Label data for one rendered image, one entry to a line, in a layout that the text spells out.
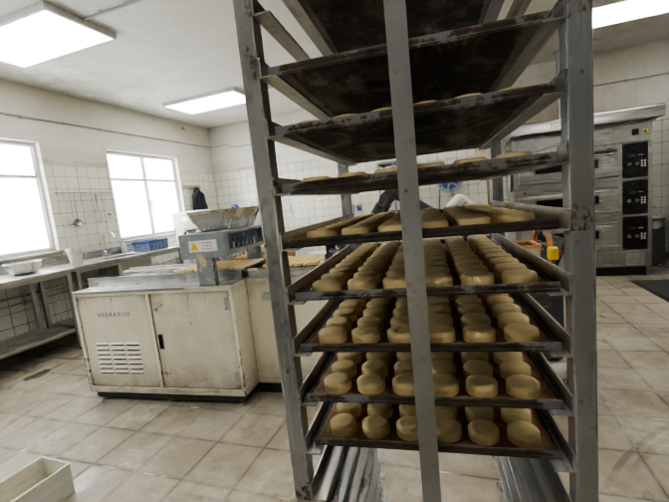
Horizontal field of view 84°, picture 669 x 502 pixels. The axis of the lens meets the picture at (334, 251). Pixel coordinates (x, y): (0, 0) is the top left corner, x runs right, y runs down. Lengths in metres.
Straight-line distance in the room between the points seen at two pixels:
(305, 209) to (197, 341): 4.76
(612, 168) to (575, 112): 5.17
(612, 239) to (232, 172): 6.30
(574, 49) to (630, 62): 6.46
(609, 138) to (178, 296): 5.11
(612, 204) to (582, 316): 5.17
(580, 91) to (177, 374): 2.73
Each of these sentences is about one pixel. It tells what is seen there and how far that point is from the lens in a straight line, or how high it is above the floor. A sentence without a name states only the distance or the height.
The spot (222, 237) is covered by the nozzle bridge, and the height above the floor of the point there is 1.14.
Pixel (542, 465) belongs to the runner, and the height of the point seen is 0.77.
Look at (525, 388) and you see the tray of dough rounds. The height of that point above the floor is 0.97.
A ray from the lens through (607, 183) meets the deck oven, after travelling 5.78.
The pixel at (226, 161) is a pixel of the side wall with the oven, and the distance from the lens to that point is 7.92.
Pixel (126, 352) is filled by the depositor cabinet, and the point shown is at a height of 0.39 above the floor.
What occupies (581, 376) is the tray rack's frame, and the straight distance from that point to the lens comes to 0.66.
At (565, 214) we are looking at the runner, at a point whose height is 1.24.
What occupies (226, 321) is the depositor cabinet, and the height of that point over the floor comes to 0.60.
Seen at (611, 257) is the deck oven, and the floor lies 0.25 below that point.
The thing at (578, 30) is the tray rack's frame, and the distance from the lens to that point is 0.63.
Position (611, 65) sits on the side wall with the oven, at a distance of 7.01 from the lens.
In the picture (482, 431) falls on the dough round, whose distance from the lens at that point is 0.74.
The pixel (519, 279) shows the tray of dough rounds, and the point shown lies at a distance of 0.62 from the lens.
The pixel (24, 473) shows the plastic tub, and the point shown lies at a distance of 2.62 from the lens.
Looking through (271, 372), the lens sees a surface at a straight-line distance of 2.77.
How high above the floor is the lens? 1.29
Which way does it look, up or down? 7 degrees down
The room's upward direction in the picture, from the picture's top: 6 degrees counter-clockwise
